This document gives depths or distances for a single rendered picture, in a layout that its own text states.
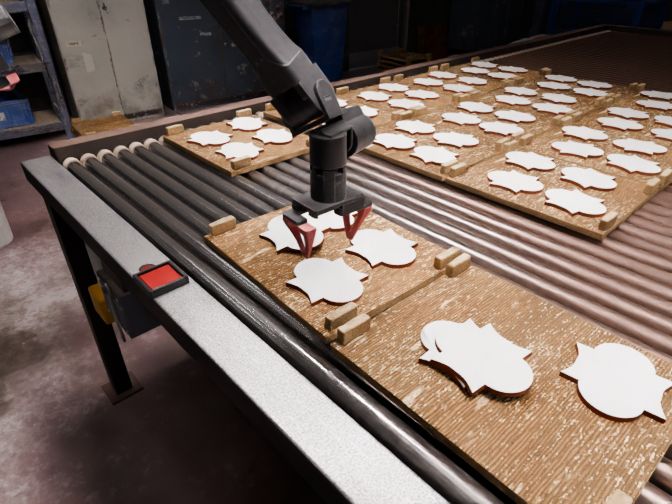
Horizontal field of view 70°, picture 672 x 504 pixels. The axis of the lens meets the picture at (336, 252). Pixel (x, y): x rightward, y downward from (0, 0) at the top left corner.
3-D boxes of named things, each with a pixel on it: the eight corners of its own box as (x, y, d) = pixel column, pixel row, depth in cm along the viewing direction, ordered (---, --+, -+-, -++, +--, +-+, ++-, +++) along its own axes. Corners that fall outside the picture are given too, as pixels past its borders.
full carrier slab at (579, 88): (605, 107, 189) (608, 96, 187) (511, 88, 214) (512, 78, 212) (636, 92, 209) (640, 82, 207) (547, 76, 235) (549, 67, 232)
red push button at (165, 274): (153, 296, 87) (152, 290, 86) (139, 281, 91) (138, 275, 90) (184, 282, 90) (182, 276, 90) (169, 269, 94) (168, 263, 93)
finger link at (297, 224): (283, 253, 80) (280, 204, 75) (316, 240, 84) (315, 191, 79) (307, 271, 76) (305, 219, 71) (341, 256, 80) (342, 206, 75)
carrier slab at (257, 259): (325, 344, 75) (325, 337, 75) (204, 242, 102) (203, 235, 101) (462, 265, 95) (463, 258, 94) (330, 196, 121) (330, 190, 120)
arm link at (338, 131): (300, 127, 70) (332, 134, 67) (327, 115, 75) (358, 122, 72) (302, 171, 74) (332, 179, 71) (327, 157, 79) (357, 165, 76)
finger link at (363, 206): (316, 240, 84) (315, 191, 79) (346, 227, 88) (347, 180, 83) (340, 256, 80) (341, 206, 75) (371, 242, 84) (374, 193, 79)
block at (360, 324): (343, 347, 73) (343, 333, 71) (335, 340, 74) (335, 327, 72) (371, 329, 76) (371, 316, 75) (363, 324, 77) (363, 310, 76)
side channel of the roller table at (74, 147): (62, 178, 146) (52, 148, 141) (56, 172, 150) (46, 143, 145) (603, 38, 378) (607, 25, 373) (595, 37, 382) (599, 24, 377)
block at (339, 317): (330, 334, 75) (330, 320, 74) (323, 328, 76) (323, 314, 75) (358, 318, 79) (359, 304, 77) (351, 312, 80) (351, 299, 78)
